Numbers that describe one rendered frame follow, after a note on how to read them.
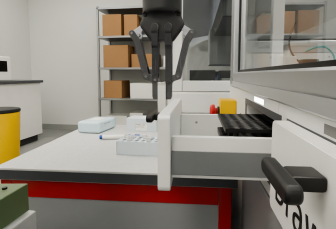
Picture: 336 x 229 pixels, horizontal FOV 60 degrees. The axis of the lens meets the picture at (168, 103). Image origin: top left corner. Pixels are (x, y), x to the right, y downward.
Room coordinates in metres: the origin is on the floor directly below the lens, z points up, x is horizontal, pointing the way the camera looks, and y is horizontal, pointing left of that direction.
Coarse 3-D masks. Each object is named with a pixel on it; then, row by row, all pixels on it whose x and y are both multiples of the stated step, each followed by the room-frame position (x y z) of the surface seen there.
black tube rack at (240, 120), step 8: (232, 120) 0.52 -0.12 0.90; (240, 120) 0.52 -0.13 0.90; (248, 120) 0.52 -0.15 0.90; (256, 120) 0.52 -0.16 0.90; (264, 120) 0.52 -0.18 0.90; (272, 120) 0.52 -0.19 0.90; (240, 128) 0.45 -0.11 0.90; (248, 128) 0.44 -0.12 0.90; (256, 128) 0.45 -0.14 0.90; (264, 128) 0.45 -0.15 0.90; (248, 136) 0.52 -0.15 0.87; (256, 136) 0.52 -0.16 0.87; (264, 136) 0.52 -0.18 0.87
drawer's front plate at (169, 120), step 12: (168, 108) 0.47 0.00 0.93; (180, 108) 0.65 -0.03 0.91; (168, 120) 0.39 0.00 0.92; (180, 120) 0.65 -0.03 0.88; (168, 132) 0.39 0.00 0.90; (180, 132) 0.66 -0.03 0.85; (168, 144) 0.39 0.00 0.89; (168, 156) 0.39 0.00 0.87; (168, 168) 0.39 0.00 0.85; (168, 180) 0.39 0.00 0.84
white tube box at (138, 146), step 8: (136, 136) 0.87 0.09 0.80; (152, 136) 0.86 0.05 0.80; (120, 144) 0.80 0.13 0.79; (128, 144) 0.79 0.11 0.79; (136, 144) 0.79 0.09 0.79; (144, 144) 0.79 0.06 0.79; (152, 144) 0.78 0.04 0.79; (120, 152) 0.80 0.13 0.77; (128, 152) 0.79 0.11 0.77; (136, 152) 0.79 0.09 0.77; (144, 152) 0.79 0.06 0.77; (152, 152) 0.78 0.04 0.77
